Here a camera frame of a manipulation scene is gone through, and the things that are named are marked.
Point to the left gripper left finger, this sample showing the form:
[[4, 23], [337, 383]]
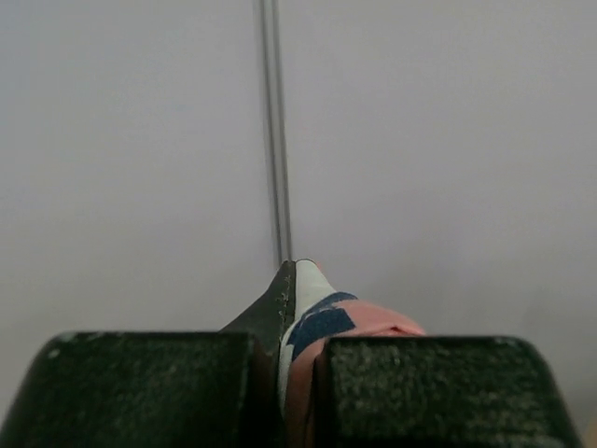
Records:
[[159, 389]]

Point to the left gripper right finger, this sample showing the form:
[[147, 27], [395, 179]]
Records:
[[437, 392]]

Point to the pink patterned shorts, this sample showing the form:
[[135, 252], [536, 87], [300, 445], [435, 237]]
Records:
[[322, 312]]

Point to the aluminium corner profile left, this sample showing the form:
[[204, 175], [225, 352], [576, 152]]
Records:
[[273, 110]]

